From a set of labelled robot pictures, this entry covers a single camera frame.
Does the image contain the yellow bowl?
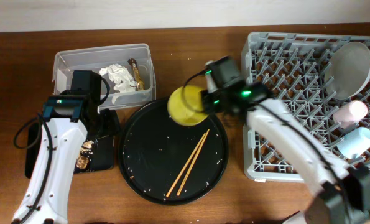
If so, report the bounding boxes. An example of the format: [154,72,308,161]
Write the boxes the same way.
[167,85,208,126]

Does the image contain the gold coffee sachet wrapper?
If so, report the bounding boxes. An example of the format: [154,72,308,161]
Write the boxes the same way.
[128,58,145,90]

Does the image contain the food scraps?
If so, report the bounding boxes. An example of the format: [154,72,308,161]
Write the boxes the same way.
[76,140,95,170]

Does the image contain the wooden chopstick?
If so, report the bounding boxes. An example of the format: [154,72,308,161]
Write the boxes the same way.
[165,131,209,198]
[176,129,210,196]

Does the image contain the round black serving tray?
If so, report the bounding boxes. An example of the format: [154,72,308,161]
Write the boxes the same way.
[118,98,229,205]

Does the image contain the pink cup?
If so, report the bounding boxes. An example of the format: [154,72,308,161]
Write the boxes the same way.
[333,100,368,129]

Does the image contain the grey ceramic plate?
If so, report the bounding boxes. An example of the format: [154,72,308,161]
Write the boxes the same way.
[324,42,370,100]

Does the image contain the blue cup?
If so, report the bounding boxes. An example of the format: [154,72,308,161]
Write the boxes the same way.
[337,127,370,159]

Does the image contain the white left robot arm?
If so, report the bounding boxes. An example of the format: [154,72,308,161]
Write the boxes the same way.
[12,70,120,223]

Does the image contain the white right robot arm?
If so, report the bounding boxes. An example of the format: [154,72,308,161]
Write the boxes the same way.
[201,56,370,223]

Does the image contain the clear plastic waste bin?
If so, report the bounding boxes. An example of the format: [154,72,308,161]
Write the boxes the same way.
[52,44,156,110]

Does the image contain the grey dishwasher rack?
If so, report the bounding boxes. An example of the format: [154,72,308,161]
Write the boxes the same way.
[241,32,370,169]

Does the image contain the crumpled white tissue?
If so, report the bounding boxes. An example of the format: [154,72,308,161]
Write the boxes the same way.
[99,63,137,93]

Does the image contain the black rectangular tray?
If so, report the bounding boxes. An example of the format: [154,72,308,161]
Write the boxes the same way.
[24,114,120,179]

